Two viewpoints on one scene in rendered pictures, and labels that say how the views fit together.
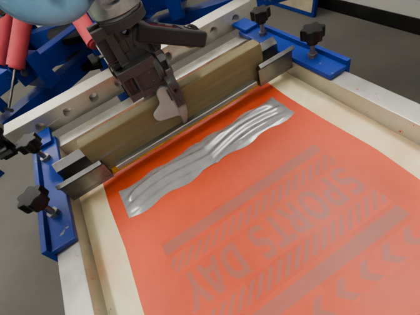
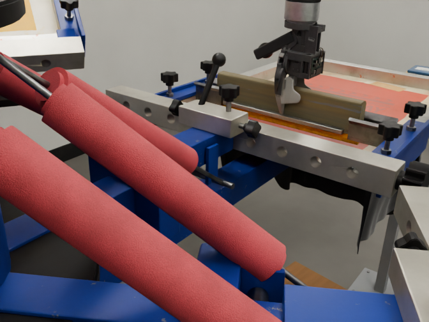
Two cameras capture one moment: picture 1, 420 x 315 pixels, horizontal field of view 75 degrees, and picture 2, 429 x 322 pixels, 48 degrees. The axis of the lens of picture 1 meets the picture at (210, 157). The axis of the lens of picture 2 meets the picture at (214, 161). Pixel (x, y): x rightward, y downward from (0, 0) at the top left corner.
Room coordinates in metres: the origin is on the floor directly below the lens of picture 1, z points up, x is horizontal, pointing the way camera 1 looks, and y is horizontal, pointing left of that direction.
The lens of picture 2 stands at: (1.29, 0.74, 1.37)
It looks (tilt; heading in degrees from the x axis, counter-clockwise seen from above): 25 degrees down; 229
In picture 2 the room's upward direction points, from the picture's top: 1 degrees clockwise
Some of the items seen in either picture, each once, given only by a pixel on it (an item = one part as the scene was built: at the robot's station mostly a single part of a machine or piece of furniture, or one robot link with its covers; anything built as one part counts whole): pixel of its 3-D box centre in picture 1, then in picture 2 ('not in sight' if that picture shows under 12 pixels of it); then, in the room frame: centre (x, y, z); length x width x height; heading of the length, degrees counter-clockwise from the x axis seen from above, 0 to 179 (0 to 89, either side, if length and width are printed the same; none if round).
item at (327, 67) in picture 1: (286, 55); (189, 98); (0.52, -0.25, 0.97); 0.30 x 0.05 x 0.07; 13
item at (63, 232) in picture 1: (60, 190); (396, 152); (0.40, 0.29, 0.97); 0.30 x 0.05 x 0.07; 13
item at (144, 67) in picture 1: (134, 53); (301, 49); (0.44, 0.04, 1.15); 0.09 x 0.08 x 0.12; 103
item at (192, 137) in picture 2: not in sight; (194, 147); (0.78, 0.09, 1.02); 0.17 x 0.06 x 0.05; 13
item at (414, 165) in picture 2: (6, 140); (406, 182); (0.59, 0.42, 1.02); 0.07 x 0.06 x 0.07; 13
